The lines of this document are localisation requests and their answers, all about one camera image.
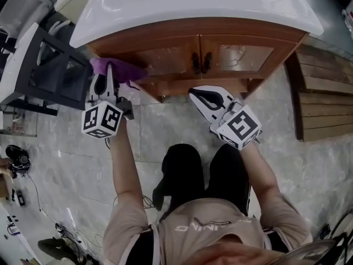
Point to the person's head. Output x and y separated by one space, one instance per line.
237 258

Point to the person's beige shirt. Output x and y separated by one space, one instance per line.
209 230

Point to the person's right forearm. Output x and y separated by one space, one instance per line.
259 172

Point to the person's black trousers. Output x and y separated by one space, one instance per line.
187 172

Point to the wooden cabinet door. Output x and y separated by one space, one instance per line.
242 58
165 59

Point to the purple cloth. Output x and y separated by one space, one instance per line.
124 69

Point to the person's eyeglasses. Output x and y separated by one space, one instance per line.
309 248

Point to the small black device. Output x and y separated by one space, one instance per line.
20 199

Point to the group of clear water bottles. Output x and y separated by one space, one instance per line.
348 19

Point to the cream trash bin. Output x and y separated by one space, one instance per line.
74 1

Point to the person's left forearm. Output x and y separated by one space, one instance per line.
127 164

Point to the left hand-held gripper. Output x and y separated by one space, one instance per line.
102 119

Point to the wooden vanity cabinet frame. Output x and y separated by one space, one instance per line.
193 26

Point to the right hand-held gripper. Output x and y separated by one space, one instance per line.
240 126

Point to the wooden slatted platform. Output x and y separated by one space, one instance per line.
325 98

